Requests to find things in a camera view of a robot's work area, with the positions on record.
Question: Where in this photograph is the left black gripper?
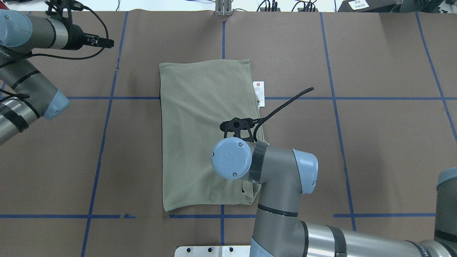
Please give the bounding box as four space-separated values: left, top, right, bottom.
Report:
66 24 114 50

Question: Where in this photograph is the olive green long-sleeve shirt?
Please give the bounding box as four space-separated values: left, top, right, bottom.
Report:
159 60 261 212

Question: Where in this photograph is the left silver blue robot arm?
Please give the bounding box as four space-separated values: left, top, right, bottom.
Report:
0 0 114 144

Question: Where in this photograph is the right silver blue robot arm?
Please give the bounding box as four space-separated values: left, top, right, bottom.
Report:
211 137 456 257

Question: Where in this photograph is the upper black usb hub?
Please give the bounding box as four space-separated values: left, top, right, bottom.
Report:
256 0 280 12

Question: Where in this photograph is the white paper price tag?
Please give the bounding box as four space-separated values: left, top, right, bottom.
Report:
252 81 265 108

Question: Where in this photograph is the black box with white label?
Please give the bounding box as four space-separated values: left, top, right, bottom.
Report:
337 0 403 13

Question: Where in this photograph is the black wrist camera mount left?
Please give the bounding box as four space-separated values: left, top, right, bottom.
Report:
45 0 88 24

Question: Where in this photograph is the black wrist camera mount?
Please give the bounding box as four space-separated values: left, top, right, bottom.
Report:
45 0 88 24
219 117 265 142

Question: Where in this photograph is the aluminium frame post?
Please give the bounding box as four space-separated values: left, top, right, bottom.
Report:
214 0 233 17

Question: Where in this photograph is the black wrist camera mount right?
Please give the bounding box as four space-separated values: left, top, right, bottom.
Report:
219 117 265 142

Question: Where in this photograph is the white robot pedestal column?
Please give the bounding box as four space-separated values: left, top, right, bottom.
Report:
174 245 250 257

